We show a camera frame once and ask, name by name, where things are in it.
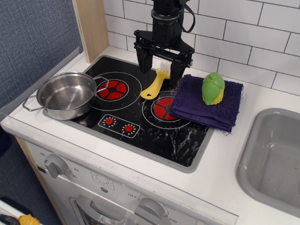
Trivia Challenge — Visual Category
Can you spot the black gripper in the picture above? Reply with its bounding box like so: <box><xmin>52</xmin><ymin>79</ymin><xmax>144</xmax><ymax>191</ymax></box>
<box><xmin>134</xmin><ymin>20</ymin><xmax>195</xmax><ymax>85</ymax></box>

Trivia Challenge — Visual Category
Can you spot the stainless steel pot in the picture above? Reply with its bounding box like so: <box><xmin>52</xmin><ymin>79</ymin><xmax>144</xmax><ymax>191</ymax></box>
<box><xmin>22</xmin><ymin>72</ymin><xmax>109</xmax><ymax>120</ymax></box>

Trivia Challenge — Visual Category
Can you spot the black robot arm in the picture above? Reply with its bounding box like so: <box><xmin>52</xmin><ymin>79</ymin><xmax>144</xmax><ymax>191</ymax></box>
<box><xmin>134</xmin><ymin>0</ymin><xmax>195</xmax><ymax>85</ymax></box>

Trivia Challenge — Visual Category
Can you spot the purple folded cloth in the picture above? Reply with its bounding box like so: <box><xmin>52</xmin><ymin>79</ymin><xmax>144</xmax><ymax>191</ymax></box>
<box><xmin>170</xmin><ymin>75</ymin><xmax>243</xmax><ymax>133</ymax></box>

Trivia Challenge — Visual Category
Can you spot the yellow dish brush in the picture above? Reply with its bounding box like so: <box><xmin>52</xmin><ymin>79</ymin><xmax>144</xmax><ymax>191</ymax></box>
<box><xmin>140</xmin><ymin>61</ymin><xmax>171</xmax><ymax>100</ymax></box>

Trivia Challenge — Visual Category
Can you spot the green yellow toy corn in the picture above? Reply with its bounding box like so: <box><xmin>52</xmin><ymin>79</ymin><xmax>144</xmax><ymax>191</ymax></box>
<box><xmin>202</xmin><ymin>72</ymin><xmax>225</xmax><ymax>105</ymax></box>

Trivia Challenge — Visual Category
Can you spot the black toy stove top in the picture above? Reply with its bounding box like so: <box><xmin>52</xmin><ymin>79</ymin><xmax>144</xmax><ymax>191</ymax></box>
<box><xmin>65</xmin><ymin>55</ymin><xmax>213</xmax><ymax>173</ymax></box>

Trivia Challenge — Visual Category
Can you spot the grey sink basin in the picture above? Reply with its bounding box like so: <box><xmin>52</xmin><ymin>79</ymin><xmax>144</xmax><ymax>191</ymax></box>
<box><xmin>236</xmin><ymin>108</ymin><xmax>300</xmax><ymax>217</ymax></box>

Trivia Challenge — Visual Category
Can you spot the grey oven knob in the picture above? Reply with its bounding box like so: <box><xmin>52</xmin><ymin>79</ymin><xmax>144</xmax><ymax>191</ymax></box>
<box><xmin>135</xmin><ymin>198</ymin><xmax>165</xmax><ymax>225</ymax></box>

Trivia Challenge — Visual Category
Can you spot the grey timer knob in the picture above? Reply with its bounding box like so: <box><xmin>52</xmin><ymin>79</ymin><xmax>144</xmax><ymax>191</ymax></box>
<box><xmin>45</xmin><ymin>154</ymin><xmax>68</xmax><ymax>178</ymax></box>

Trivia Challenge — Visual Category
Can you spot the yellow black object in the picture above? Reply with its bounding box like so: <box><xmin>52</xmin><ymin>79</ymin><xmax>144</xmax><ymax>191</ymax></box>
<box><xmin>0</xmin><ymin>214</ymin><xmax>40</xmax><ymax>225</ymax></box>

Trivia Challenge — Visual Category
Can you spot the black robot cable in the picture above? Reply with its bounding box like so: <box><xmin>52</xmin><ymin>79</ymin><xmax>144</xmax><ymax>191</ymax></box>
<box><xmin>177</xmin><ymin>0</ymin><xmax>196</xmax><ymax>33</ymax></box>

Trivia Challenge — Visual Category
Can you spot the wooden side post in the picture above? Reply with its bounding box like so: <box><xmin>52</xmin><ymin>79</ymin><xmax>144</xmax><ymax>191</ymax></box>
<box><xmin>72</xmin><ymin>0</ymin><xmax>109</xmax><ymax>63</ymax></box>

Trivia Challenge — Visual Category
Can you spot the grey oven door handle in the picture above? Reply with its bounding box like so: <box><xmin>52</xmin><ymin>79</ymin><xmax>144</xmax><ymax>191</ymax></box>
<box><xmin>76</xmin><ymin>195</ymin><xmax>127</xmax><ymax>225</ymax></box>

